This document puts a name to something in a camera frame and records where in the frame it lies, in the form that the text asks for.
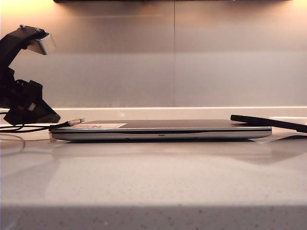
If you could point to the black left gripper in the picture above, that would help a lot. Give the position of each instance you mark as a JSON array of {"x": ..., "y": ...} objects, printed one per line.
[{"x": 21, "y": 93}]

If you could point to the clear acrylic stand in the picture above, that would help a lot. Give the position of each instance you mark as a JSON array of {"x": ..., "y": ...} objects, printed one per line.
[{"x": 45, "y": 44}]

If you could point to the white pink laptop sticker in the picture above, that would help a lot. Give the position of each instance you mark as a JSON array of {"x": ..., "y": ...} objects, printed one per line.
[{"x": 115, "y": 125}]

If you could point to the silver Dell laptop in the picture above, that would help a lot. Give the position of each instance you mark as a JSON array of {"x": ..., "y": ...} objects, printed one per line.
[{"x": 156, "y": 136}]

